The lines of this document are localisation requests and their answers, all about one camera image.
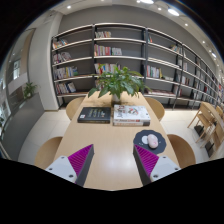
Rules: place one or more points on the green potted plant white pot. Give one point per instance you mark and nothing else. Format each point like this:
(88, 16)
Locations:
(116, 83)

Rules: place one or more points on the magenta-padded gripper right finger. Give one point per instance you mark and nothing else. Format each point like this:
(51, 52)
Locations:
(163, 166)

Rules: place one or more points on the white book red spine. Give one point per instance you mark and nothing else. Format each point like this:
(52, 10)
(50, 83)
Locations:
(130, 123)

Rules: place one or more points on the pale pink computer mouse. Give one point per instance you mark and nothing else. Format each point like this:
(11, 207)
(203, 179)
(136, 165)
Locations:
(152, 141)

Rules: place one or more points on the white thick book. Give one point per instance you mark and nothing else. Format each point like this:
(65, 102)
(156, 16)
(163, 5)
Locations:
(131, 112)

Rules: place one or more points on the green floor plant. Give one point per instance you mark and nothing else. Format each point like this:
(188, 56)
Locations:
(29, 90)

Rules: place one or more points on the dark scalloped mouse pad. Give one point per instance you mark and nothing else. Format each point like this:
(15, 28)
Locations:
(140, 146)

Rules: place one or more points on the grey bookshelf unit with books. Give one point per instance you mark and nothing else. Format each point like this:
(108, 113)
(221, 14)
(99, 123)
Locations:
(133, 46)

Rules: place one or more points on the ceiling lights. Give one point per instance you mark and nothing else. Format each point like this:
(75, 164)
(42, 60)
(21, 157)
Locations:
(173, 12)

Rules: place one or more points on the black hardcover book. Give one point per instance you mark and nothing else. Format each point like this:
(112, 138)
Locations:
(95, 114)

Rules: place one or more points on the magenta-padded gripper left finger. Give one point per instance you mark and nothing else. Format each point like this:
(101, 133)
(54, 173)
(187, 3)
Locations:
(63, 166)

